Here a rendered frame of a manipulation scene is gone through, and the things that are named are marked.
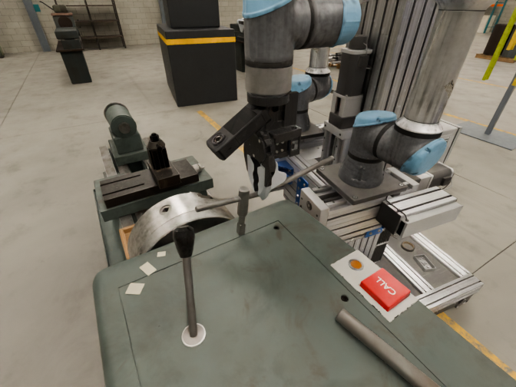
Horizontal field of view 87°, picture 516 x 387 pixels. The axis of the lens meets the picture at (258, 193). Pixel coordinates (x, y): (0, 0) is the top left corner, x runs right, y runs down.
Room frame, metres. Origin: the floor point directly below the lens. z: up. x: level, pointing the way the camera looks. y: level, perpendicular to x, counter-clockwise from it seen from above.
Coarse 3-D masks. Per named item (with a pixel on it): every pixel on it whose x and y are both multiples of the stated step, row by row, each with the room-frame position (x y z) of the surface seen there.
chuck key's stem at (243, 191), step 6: (240, 192) 0.43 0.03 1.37; (246, 192) 0.43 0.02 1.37; (246, 198) 0.43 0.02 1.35; (240, 204) 0.42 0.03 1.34; (246, 204) 0.43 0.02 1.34; (240, 210) 0.42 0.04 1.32; (246, 210) 0.43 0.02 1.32; (240, 216) 0.42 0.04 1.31; (240, 222) 0.42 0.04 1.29; (240, 228) 0.42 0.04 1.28; (240, 234) 0.42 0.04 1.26
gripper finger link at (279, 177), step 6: (276, 162) 0.45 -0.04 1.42; (258, 168) 0.44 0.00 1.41; (264, 168) 0.42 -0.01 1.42; (276, 168) 0.45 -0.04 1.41; (258, 174) 0.44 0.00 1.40; (264, 174) 0.42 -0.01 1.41; (276, 174) 0.45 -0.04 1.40; (282, 174) 0.45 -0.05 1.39; (264, 180) 0.42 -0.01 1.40; (276, 180) 0.45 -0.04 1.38; (282, 180) 0.45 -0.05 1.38; (258, 186) 0.44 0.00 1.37; (264, 186) 0.42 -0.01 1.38; (270, 186) 0.43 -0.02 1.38; (258, 192) 0.44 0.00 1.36; (264, 192) 0.43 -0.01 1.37; (264, 198) 0.44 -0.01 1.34
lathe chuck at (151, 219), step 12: (156, 204) 0.57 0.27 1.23; (168, 204) 0.56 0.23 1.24; (180, 204) 0.55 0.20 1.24; (192, 204) 0.56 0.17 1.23; (144, 216) 0.54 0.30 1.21; (156, 216) 0.52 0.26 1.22; (168, 216) 0.51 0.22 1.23; (144, 228) 0.50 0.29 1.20; (156, 228) 0.48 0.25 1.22; (132, 240) 0.50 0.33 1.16; (144, 240) 0.47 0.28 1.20; (132, 252) 0.47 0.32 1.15
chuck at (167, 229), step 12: (180, 216) 0.51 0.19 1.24; (192, 216) 0.51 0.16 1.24; (204, 216) 0.51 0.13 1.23; (216, 216) 0.53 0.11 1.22; (228, 216) 0.56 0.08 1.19; (168, 228) 0.47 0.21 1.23; (204, 228) 0.51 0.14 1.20; (156, 240) 0.45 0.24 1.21; (168, 240) 0.46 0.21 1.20; (144, 252) 0.44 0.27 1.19
